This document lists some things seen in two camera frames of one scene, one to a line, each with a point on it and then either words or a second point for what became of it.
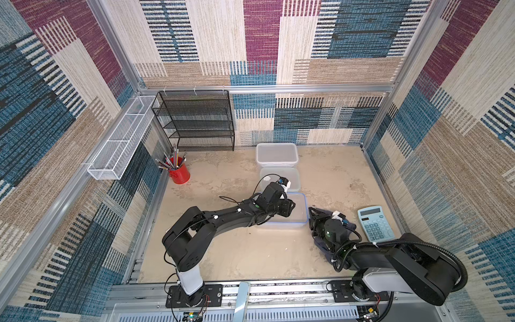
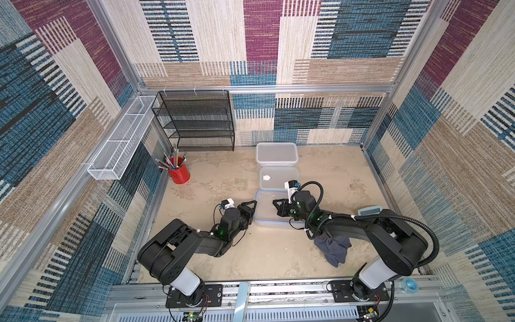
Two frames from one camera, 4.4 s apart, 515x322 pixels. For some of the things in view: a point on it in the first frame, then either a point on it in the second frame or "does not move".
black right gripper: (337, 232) -> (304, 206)
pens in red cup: (167, 164) does not move
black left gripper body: (283, 211) -> (243, 218)
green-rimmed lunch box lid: (269, 175) does not move
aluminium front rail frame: (292, 302) does not move
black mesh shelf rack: (201, 120) does not move
